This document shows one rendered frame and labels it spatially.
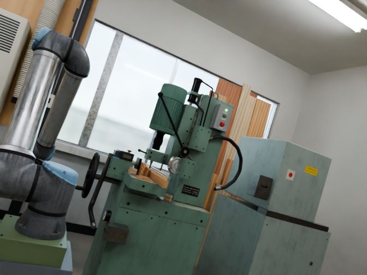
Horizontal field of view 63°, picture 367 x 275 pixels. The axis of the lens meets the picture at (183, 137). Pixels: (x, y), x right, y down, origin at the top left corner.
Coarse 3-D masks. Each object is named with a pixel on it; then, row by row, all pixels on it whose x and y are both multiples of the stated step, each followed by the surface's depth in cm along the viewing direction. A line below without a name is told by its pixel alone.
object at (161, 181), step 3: (150, 174) 185; (153, 174) 179; (156, 174) 176; (150, 177) 183; (153, 177) 177; (156, 177) 172; (159, 177) 167; (162, 177) 168; (153, 180) 175; (156, 180) 170; (159, 180) 165; (162, 180) 161; (165, 180) 158; (159, 183) 163; (162, 183) 159; (165, 183) 157; (162, 186) 158; (165, 186) 157
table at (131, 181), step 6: (108, 174) 176; (114, 174) 177; (126, 174) 174; (132, 174) 173; (138, 174) 184; (126, 180) 169; (132, 180) 159; (138, 180) 160; (144, 180) 163; (132, 186) 160; (138, 186) 161; (144, 186) 161; (150, 186) 163; (156, 186) 164; (150, 192) 163; (156, 192) 164; (162, 192) 165
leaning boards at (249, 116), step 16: (224, 96) 353; (240, 96) 364; (256, 96) 376; (240, 112) 364; (256, 112) 372; (240, 128) 363; (256, 128) 372; (224, 144) 357; (224, 160) 355; (224, 176) 347; (208, 192) 334; (224, 192) 335; (208, 208) 331; (208, 224) 327
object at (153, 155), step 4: (148, 148) 194; (148, 152) 191; (152, 152) 192; (156, 152) 193; (160, 152) 194; (144, 156) 196; (148, 156) 191; (152, 156) 192; (156, 156) 193; (160, 156) 194; (152, 160) 192; (156, 160) 193; (160, 160) 194; (164, 160) 195; (164, 164) 195
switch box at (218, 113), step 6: (216, 108) 195; (222, 108) 192; (228, 108) 193; (216, 114) 192; (222, 114) 192; (228, 114) 194; (216, 120) 191; (222, 120) 192; (228, 120) 194; (210, 126) 195; (216, 126) 191
